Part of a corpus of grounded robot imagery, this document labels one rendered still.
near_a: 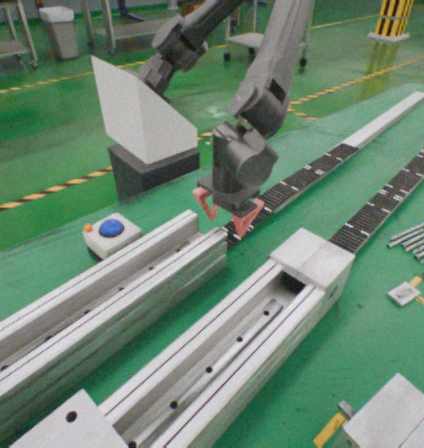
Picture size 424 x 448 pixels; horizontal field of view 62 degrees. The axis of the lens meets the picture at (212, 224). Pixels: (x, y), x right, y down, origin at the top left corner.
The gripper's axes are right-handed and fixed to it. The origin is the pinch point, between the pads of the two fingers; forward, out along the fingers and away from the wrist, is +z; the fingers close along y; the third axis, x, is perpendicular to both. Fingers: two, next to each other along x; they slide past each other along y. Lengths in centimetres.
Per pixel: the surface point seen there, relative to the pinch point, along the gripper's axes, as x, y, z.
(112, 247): -20.1, -9.1, -1.3
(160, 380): -30.2, 16.8, -3.6
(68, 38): 193, -450, 55
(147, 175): 5.8, -33.7, 5.6
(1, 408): -44.7, 5.2, -1.4
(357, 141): 55, 1, 1
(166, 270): -18.5, 4.1, -3.9
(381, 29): 601, -208, 68
